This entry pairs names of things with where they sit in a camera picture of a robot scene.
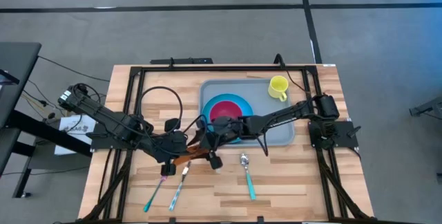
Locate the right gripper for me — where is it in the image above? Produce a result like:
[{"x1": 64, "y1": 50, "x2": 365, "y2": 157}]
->
[{"x1": 197, "y1": 115, "x2": 247, "y2": 170}]

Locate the black aluminium table frame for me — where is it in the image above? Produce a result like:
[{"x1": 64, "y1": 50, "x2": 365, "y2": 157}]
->
[{"x1": 79, "y1": 64, "x2": 374, "y2": 224}]

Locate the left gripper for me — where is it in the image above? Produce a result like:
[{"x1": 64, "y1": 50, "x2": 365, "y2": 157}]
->
[{"x1": 150, "y1": 131, "x2": 190, "y2": 177}]

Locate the grey plastic tray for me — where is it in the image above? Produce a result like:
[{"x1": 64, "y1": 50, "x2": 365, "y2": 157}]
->
[{"x1": 199, "y1": 77, "x2": 296, "y2": 148}]

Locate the black bar device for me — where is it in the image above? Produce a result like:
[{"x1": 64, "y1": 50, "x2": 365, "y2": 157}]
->
[{"x1": 149, "y1": 57, "x2": 214, "y2": 66}]

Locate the pink bowl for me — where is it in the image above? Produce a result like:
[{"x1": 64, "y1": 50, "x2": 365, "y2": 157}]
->
[{"x1": 209, "y1": 100, "x2": 244, "y2": 123}]

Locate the dark grey desk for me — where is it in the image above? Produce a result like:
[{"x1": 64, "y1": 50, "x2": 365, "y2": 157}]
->
[{"x1": 0, "y1": 41, "x2": 94, "y2": 199}]

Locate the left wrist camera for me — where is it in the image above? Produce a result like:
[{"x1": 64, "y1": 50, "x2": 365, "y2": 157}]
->
[{"x1": 164, "y1": 118, "x2": 180, "y2": 134}]

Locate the blue plate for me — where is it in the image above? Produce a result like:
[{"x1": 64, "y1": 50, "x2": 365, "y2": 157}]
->
[{"x1": 201, "y1": 93, "x2": 255, "y2": 144}]

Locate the knife with pale blue handle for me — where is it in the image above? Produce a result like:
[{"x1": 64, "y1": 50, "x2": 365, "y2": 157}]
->
[{"x1": 168, "y1": 160, "x2": 193, "y2": 212}]

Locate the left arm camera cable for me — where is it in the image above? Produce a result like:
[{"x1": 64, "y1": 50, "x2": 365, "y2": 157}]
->
[{"x1": 139, "y1": 85, "x2": 184, "y2": 138}]

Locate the black floor cable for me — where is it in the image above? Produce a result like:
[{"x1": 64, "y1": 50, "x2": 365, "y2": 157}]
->
[{"x1": 37, "y1": 55, "x2": 111, "y2": 82}]

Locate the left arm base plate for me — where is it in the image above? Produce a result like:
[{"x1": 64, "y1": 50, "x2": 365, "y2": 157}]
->
[{"x1": 90, "y1": 122, "x2": 140, "y2": 150}]

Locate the thin yellow cable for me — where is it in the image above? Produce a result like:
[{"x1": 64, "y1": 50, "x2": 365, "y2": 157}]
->
[{"x1": 20, "y1": 92, "x2": 46, "y2": 113}]

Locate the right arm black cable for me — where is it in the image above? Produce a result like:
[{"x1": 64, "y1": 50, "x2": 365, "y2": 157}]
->
[{"x1": 285, "y1": 68, "x2": 311, "y2": 95}]

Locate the silver spoon mint handle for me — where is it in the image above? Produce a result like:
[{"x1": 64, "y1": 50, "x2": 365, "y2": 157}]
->
[{"x1": 240, "y1": 153, "x2": 258, "y2": 201}]

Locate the white labelled box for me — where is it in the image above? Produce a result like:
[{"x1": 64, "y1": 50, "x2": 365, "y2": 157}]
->
[{"x1": 54, "y1": 114, "x2": 97, "y2": 156}]

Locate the orange cloth napkin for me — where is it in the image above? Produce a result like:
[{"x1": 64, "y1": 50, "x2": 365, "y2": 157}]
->
[{"x1": 171, "y1": 143, "x2": 210, "y2": 167}]

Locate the yellow mug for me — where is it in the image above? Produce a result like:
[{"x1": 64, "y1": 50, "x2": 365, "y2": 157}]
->
[{"x1": 267, "y1": 75, "x2": 289, "y2": 103}]

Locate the purple fork teal handle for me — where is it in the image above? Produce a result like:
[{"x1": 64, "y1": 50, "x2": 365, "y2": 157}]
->
[{"x1": 143, "y1": 174, "x2": 169, "y2": 214}]

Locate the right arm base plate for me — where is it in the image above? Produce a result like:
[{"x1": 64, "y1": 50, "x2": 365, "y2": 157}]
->
[{"x1": 308, "y1": 120, "x2": 360, "y2": 149}]

